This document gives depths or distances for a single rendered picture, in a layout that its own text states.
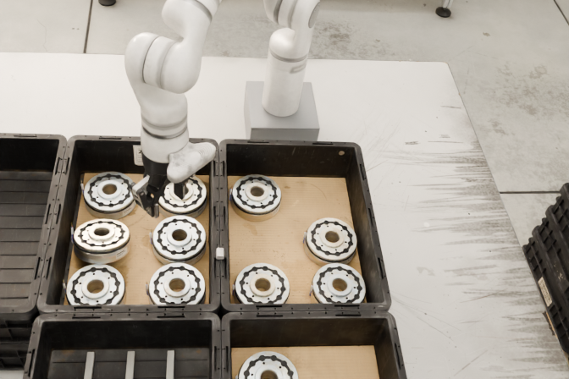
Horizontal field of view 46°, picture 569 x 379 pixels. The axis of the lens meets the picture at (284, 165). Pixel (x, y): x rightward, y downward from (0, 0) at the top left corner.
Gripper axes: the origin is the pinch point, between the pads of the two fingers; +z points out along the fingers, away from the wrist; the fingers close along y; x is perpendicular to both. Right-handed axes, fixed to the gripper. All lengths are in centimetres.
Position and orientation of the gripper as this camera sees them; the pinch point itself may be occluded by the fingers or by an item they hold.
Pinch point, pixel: (166, 200)
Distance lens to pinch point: 119.3
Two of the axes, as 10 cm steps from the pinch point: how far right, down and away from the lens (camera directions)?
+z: -1.2, 6.6, 7.4
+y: -6.5, 5.2, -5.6
